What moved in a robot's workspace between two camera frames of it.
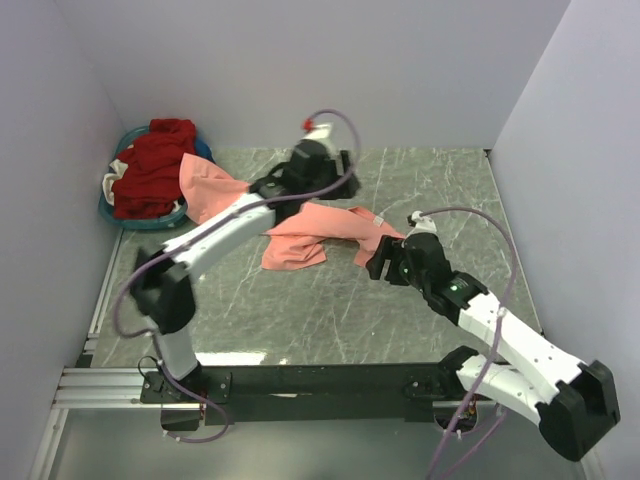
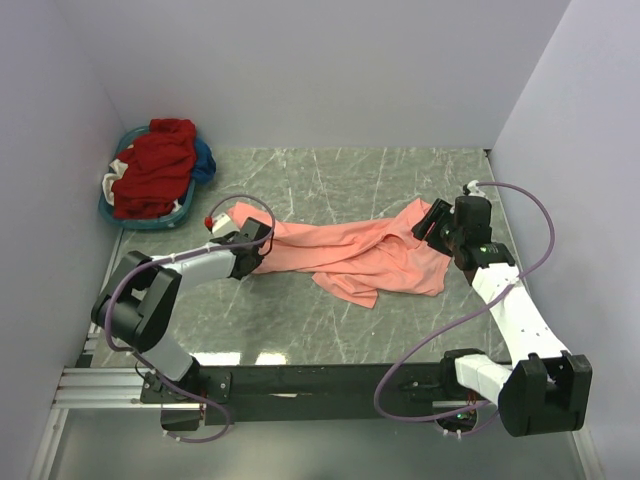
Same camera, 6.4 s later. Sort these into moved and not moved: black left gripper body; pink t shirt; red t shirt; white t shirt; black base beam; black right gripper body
Moved: black right gripper body; pink t shirt; black left gripper body
Not moved: white t shirt; black base beam; red t shirt
